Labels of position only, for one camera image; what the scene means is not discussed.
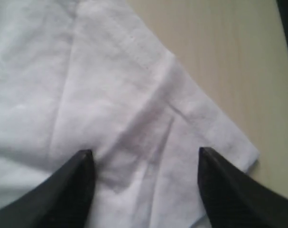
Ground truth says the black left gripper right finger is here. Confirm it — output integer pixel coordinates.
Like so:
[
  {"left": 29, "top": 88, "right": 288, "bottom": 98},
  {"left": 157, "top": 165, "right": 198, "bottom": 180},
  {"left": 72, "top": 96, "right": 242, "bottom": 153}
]
[{"left": 197, "top": 147, "right": 288, "bottom": 228}]

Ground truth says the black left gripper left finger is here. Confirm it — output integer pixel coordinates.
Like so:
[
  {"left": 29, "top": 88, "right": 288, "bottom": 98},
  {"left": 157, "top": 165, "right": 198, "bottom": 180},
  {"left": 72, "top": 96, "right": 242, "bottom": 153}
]
[{"left": 0, "top": 150, "right": 95, "bottom": 228}]

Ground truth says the white t-shirt with red lettering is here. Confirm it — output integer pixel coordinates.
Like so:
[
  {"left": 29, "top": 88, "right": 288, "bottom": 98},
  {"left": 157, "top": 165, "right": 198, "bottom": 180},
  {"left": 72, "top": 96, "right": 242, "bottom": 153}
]
[{"left": 0, "top": 0, "right": 259, "bottom": 228}]

